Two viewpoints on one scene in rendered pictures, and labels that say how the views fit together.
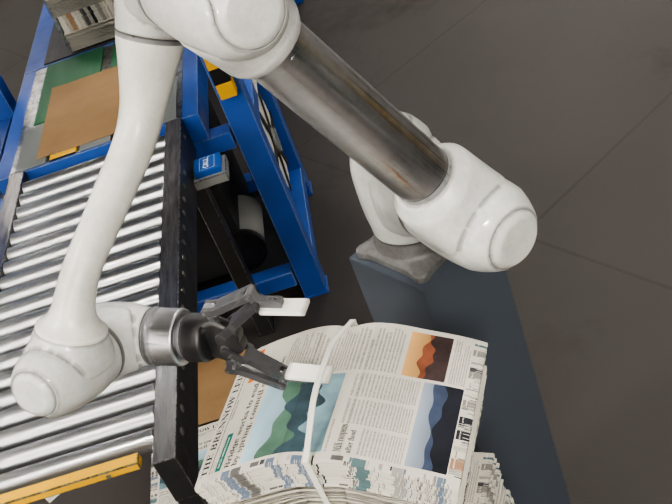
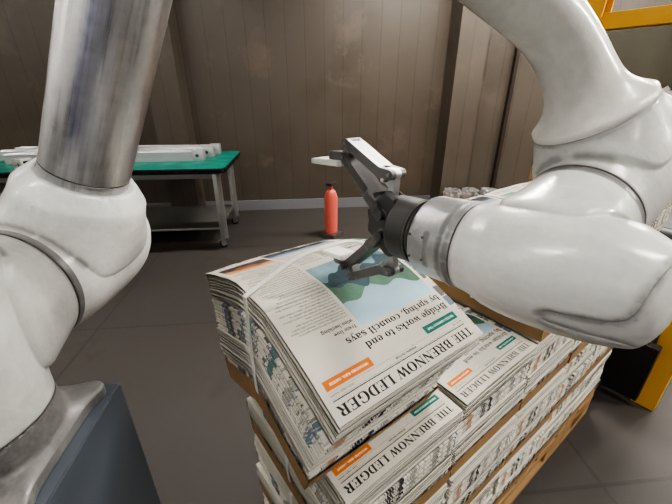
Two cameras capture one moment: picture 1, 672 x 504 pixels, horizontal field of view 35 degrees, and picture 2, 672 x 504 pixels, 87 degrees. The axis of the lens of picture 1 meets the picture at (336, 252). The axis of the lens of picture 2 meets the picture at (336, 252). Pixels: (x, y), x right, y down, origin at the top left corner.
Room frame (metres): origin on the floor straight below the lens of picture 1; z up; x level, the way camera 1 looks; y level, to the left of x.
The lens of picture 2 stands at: (1.67, 0.32, 1.38)
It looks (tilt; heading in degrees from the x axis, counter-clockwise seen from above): 25 degrees down; 204
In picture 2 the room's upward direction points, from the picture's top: straight up
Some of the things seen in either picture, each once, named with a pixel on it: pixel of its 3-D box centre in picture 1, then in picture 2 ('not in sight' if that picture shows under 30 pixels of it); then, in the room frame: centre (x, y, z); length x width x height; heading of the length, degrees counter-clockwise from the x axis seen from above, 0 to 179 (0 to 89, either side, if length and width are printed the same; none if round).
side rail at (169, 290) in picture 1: (179, 272); not in sight; (2.17, 0.38, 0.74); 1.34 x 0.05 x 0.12; 173
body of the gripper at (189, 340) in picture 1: (214, 337); (399, 225); (1.26, 0.22, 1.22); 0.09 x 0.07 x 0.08; 61
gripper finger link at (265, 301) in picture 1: (263, 297); (343, 148); (1.21, 0.12, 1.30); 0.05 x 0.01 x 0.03; 61
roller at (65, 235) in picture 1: (87, 231); not in sight; (2.46, 0.60, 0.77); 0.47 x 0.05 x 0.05; 83
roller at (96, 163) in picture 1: (96, 167); not in sight; (2.78, 0.56, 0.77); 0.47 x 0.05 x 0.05; 83
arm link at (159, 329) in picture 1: (171, 336); (449, 240); (1.30, 0.28, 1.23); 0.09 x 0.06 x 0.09; 151
